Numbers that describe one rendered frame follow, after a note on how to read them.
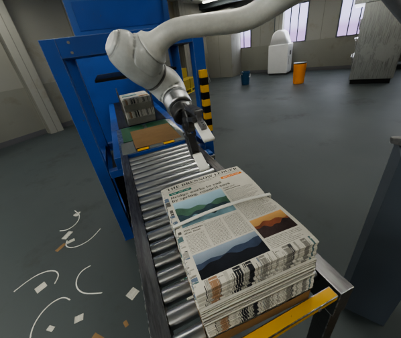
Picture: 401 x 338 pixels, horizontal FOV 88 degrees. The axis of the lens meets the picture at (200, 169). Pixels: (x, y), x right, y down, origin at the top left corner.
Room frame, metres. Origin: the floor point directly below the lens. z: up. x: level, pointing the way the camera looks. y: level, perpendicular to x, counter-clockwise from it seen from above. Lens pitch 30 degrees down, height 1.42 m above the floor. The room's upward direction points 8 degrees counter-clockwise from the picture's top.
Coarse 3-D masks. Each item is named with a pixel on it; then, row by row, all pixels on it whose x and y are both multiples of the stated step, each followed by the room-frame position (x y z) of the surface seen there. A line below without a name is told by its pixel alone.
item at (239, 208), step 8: (256, 192) 0.49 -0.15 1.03; (232, 200) 0.47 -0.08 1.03; (256, 200) 0.45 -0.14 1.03; (264, 200) 0.45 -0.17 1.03; (272, 200) 0.44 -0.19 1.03; (208, 208) 0.45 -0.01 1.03; (224, 208) 0.44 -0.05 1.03; (232, 208) 0.43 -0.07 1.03; (240, 208) 0.43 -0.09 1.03; (248, 208) 0.42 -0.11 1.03; (184, 216) 0.43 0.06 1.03; (192, 216) 0.42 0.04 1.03; (208, 216) 0.41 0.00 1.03; (216, 216) 0.41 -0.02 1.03; (224, 216) 0.41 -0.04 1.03; (184, 224) 0.40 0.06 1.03; (192, 224) 0.39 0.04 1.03; (200, 224) 0.39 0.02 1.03; (176, 232) 0.37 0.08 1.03; (184, 232) 0.37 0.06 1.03
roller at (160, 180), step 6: (192, 168) 1.08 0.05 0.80; (198, 168) 1.08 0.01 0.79; (174, 174) 1.04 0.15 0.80; (180, 174) 1.04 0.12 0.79; (186, 174) 1.05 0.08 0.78; (156, 180) 1.00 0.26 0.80; (162, 180) 1.00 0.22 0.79; (168, 180) 1.01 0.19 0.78; (138, 186) 0.97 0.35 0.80; (144, 186) 0.97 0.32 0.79; (150, 186) 0.98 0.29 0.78
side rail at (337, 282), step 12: (204, 156) 1.21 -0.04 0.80; (216, 168) 1.04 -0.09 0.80; (324, 264) 0.38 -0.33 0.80; (324, 276) 0.34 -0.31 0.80; (336, 276) 0.34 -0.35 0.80; (312, 288) 0.36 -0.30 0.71; (324, 288) 0.33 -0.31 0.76; (336, 288) 0.31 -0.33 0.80; (348, 288) 0.30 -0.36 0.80; (336, 300) 0.30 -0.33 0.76; (336, 312) 0.29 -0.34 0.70
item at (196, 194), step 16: (208, 176) 0.60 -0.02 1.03; (224, 176) 0.59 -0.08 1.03; (240, 176) 0.57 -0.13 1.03; (176, 192) 0.54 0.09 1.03; (192, 192) 0.53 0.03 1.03; (208, 192) 0.51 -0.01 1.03; (224, 192) 0.50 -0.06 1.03; (240, 192) 0.50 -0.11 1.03; (176, 208) 0.46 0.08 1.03; (192, 208) 0.46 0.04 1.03
